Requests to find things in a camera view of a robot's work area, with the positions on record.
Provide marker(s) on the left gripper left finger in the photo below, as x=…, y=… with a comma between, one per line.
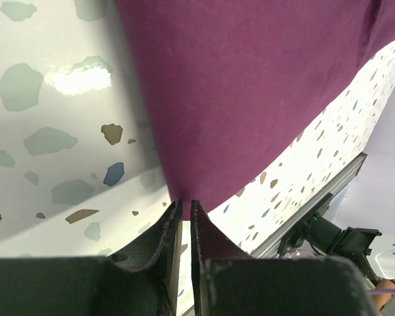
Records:
x=139, y=279

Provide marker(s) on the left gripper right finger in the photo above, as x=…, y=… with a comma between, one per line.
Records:
x=227, y=281

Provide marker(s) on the purple cloth mat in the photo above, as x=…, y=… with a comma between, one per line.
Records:
x=253, y=106

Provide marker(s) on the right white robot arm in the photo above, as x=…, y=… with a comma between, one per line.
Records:
x=371, y=251

